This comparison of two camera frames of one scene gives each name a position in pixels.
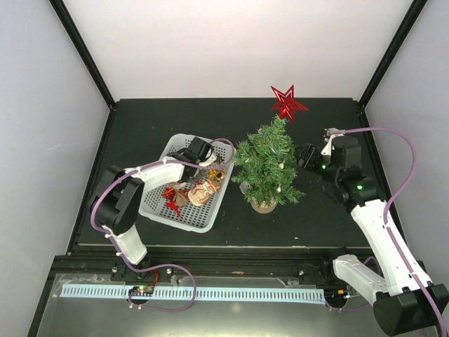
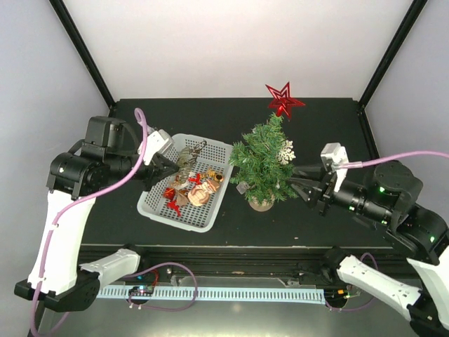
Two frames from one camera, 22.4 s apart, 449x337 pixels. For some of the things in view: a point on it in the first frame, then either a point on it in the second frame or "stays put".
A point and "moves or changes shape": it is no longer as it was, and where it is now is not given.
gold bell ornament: (215, 174) stays put
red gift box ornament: (169, 193) stays put
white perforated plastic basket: (195, 206) stays put
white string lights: (281, 163) → (242, 187)
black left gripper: (197, 177) → (156, 171)
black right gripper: (306, 160) → (318, 194)
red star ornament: (287, 103) moves or changes shape
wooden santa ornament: (200, 194) stays put
